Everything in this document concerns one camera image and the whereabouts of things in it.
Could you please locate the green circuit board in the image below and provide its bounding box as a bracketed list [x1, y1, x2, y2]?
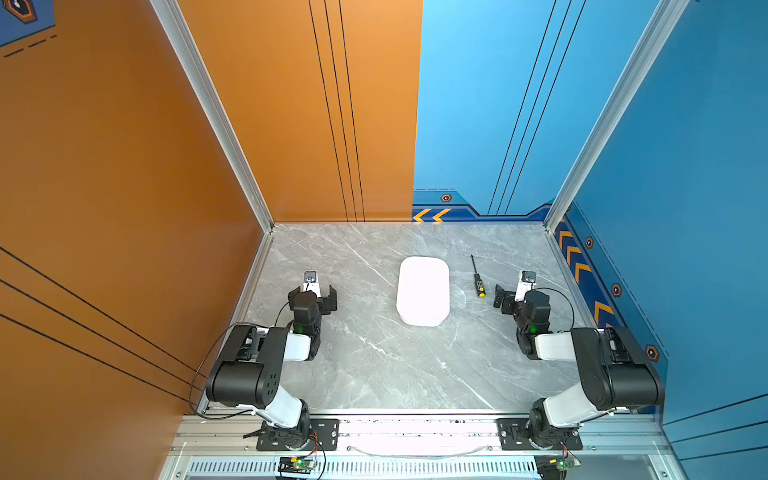
[535, 457, 582, 480]
[277, 457, 318, 478]

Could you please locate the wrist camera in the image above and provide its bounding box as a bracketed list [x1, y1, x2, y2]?
[516, 270, 536, 298]
[302, 271, 322, 298]

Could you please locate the right green circuit board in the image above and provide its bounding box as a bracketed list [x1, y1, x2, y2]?
[535, 457, 582, 480]

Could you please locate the white plastic bin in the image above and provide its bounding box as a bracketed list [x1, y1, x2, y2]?
[396, 256, 450, 327]

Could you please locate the black yellow screwdriver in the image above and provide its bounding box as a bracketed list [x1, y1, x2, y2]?
[470, 255, 486, 298]

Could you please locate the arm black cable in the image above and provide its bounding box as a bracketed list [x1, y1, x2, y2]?
[536, 286, 577, 331]
[188, 299, 295, 421]

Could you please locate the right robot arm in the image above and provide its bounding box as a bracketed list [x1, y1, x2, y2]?
[494, 286, 665, 451]

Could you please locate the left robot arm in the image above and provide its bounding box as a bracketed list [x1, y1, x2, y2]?
[206, 286, 338, 450]

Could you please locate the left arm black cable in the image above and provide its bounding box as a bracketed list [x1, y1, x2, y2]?
[188, 299, 295, 421]

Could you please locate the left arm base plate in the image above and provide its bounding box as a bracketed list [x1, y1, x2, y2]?
[256, 417, 340, 452]

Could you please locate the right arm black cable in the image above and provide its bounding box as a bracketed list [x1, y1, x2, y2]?
[536, 286, 577, 331]

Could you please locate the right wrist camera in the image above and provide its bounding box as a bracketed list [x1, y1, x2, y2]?
[516, 270, 536, 298]

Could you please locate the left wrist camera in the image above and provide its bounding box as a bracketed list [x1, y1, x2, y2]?
[302, 271, 322, 298]

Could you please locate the aluminium front frame rail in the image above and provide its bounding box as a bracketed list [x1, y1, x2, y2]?
[159, 410, 686, 479]

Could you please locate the left green circuit board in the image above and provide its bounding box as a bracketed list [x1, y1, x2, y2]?
[277, 457, 318, 478]

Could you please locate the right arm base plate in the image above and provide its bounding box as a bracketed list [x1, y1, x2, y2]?
[496, 418, 583, 451]

